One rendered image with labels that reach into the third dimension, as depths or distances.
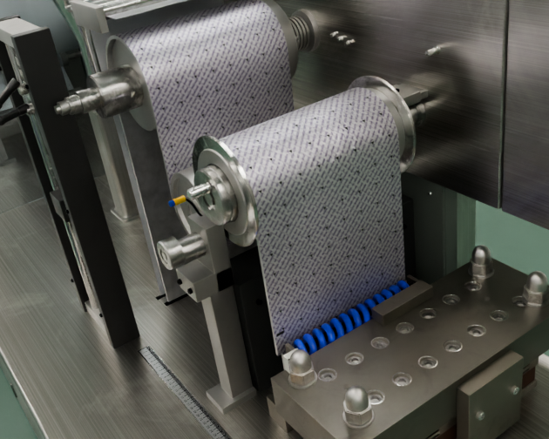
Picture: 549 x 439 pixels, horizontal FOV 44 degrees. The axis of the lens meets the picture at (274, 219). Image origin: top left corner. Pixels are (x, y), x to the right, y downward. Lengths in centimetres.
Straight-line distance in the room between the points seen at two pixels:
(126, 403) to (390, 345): 43
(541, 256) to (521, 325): 202
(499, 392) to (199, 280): 41
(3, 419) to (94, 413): 153
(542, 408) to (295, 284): 38
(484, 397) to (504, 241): 219
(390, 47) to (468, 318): 40
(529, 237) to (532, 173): 217
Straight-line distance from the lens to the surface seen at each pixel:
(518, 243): 305
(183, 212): 103
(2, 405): 269
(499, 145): 94
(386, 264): 99
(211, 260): 90
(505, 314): 97
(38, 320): 136
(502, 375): 91
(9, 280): 152
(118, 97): 100
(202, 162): 87
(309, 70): 121
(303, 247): 88
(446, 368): 89
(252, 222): 81
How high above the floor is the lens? 163
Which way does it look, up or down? 29 degrees down
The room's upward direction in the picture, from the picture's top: 9 degrees counter-clockwise
